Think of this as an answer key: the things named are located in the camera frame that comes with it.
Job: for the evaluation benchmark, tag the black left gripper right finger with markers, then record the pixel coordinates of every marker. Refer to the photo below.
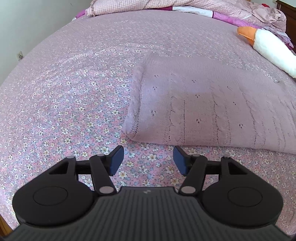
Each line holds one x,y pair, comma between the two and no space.
196,167

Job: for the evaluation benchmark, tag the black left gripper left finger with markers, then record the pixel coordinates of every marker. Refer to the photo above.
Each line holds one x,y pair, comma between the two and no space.
64,176

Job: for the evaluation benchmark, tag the pink cable-knit cardigan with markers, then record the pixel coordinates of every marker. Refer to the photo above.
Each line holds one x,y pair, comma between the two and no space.
195,101

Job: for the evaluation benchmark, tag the pink floral bed sheet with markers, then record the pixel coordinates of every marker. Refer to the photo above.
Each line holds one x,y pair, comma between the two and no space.
69,95

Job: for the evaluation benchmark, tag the wooden bedside cabinet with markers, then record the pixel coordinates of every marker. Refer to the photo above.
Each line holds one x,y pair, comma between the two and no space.
5,229

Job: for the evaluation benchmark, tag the white goose plush toy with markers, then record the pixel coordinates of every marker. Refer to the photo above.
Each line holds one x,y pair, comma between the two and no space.
270,47

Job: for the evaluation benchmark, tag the pink checkered quilt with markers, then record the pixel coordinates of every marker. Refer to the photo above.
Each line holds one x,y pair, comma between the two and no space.
238,13

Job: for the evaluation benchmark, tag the wooden wardrobe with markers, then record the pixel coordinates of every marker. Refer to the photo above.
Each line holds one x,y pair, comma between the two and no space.
289,10

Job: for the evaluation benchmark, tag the white wall socket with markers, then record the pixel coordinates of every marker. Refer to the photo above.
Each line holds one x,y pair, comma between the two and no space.
20,56

